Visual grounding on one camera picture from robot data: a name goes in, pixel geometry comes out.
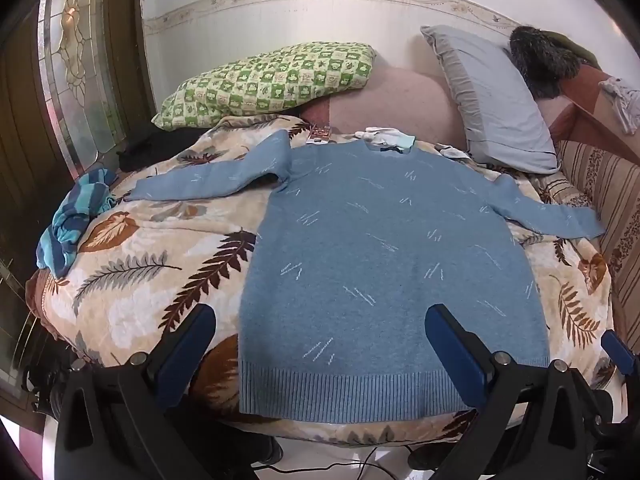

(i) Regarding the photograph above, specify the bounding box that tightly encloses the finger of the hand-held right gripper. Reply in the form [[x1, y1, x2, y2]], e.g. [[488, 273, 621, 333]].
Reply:
[[600, 329, 637, 378]]

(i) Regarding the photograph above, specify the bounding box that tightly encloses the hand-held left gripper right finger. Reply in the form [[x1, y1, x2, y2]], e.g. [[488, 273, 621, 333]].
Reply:
[[424, 303, 610, 480]]

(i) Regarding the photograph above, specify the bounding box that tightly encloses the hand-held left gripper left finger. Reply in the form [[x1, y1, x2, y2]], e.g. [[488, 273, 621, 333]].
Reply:
[[52, 303, 261, 480]]

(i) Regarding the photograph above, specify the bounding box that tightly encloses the light blue knit sweater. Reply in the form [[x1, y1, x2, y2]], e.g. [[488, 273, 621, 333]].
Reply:
[[131, 129, 607, 423]]

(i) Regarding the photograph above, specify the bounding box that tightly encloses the leaf print fleece blanket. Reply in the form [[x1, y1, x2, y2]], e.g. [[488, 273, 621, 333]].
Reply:
[[26, 114, 618, 448]]

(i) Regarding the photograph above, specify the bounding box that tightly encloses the black shoe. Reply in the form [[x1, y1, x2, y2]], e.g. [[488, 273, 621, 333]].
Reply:
[[227, 432, 285, 471], [406, 441, 463, 472]]

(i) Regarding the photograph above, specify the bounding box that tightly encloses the striped brown sofa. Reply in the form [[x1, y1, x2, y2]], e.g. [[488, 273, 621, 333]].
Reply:
[[552, 137, 640, 356]]

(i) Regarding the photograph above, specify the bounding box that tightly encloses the blue striped cloth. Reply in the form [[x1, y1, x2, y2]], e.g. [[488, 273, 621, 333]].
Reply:
[[36, 167, 118, 278]]

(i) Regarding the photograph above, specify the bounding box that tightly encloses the small white cloth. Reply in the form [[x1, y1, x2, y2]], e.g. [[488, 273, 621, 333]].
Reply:
[[434, 143, 473, 162]]

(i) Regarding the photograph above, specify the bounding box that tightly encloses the black cloth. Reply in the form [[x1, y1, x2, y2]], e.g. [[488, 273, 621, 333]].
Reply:
[[116, 121, 213, 172]]

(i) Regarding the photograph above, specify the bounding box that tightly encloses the white glove with teal trim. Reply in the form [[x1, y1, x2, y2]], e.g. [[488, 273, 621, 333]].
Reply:
[[354, 126, 417, 152]]

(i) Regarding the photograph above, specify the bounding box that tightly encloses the crumpled white garment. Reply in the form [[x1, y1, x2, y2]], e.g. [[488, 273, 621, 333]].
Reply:
[[599, 78, 640, 136]]

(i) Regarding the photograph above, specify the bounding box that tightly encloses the grey pillow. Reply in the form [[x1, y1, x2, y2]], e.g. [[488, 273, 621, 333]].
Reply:
[[420, 25, 561, 176]]

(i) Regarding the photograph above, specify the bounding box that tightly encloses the pink cushion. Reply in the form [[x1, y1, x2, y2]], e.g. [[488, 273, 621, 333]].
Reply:
[[300, 66, 468, 152]]

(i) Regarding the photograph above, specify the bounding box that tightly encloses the small red patterned object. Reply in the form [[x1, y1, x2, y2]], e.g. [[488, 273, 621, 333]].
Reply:
[[306, 123, 335, 145]]

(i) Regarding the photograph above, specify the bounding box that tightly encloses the green checked pillow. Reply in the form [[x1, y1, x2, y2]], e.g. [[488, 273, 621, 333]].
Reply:
[[151, 41, 377, 132]]

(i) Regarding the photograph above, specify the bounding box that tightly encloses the wooden door with patterned glass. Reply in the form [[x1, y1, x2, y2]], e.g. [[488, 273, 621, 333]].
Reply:
[[0, 0, 158, 411]]

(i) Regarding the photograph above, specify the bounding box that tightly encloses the black cable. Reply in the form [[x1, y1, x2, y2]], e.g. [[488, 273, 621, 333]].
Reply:
[[252, 442, 416, 480]]

